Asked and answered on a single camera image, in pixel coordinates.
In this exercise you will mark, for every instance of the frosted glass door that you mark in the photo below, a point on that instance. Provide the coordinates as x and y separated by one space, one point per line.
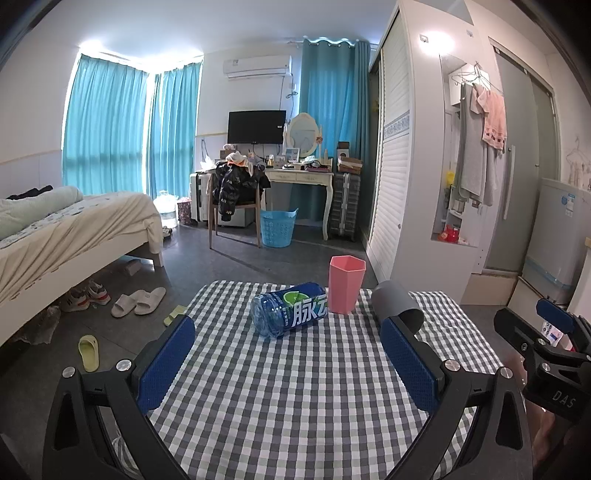
521 161

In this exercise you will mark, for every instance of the pink cup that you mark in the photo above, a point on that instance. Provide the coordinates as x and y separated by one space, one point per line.
346 286

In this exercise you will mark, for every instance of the small white fridge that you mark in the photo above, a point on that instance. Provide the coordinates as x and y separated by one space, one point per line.
556 240

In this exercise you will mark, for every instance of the bed with beige sheet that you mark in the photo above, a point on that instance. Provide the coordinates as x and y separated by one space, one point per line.
78 230

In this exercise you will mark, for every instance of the clear plastic water jug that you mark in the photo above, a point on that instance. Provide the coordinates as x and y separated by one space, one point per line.
166 210

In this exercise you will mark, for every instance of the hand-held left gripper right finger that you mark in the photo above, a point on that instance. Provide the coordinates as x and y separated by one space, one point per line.
408 369

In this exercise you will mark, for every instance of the teal curtain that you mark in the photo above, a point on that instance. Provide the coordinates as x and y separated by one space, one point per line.
332 101

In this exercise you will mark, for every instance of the wooden chair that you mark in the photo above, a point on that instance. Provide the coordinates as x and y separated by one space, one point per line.
247 210

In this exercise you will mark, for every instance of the blue laundry basket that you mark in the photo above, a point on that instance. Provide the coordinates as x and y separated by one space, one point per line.
278 228

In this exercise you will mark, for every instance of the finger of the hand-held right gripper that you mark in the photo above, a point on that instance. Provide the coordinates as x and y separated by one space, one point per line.
554 314
515 328

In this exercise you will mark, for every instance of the cardboard box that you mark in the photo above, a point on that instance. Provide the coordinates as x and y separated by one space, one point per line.
350 165

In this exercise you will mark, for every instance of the pale green quilt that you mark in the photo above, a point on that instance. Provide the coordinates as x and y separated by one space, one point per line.
37 207

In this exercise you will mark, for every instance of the picture frame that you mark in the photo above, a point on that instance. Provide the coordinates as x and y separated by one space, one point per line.
292 154

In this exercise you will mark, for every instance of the red container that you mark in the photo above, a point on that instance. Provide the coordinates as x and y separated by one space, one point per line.
450 234

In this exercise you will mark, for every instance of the patterned gift bag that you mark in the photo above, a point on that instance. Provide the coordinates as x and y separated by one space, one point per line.
184 213

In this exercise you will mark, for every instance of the dark cloth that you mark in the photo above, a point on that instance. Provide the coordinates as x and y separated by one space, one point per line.
30 192

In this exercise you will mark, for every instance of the narrow blue curtain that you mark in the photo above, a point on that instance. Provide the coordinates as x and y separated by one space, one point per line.
173 134

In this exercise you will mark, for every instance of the white wardrobe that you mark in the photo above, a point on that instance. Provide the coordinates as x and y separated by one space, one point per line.
406 184

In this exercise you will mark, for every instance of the black television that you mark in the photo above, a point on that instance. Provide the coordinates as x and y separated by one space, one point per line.
256 127

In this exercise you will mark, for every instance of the white dressing table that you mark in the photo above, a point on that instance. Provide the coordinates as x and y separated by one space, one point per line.
300 177

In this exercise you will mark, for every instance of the dark grey suitcase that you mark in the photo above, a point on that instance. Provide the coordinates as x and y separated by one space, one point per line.
344 203

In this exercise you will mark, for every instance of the pair of sneakers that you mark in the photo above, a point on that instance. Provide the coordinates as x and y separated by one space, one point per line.
85 297

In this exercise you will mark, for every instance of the grey towel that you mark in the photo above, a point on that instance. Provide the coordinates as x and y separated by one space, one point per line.
473 147

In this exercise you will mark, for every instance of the white air conditioner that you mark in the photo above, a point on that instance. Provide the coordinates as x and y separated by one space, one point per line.
256 67

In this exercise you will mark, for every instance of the white suitcase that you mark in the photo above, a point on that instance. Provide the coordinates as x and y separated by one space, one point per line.
198 196

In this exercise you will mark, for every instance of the grey cup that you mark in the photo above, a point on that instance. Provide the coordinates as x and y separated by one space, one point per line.
392 300

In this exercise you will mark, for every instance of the black jacket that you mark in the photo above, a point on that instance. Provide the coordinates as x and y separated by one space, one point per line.
228 189

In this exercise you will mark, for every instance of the yellow-green slipper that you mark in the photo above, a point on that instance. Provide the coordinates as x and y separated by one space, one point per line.
88 353
175 314

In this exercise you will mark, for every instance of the pink towel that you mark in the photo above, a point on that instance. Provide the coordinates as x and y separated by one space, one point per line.
494 120

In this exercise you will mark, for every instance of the grey slipper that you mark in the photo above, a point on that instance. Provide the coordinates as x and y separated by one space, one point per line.
123 307
150 300

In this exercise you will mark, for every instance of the clear plastic bag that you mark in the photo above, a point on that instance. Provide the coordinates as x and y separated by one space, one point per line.
39 325

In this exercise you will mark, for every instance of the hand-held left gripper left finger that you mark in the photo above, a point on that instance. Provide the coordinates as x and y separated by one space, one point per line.
166 364

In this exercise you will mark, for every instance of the blue plastic bottle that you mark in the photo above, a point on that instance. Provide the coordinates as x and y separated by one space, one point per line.
288 311

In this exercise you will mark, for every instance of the wide blue curtain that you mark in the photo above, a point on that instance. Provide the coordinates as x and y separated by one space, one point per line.
104 129

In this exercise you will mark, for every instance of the grey checkered tablecloth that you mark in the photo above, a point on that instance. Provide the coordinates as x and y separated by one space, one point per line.
300 397

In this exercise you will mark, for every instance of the white oval mirror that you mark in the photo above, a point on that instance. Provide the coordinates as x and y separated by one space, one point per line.
302 134

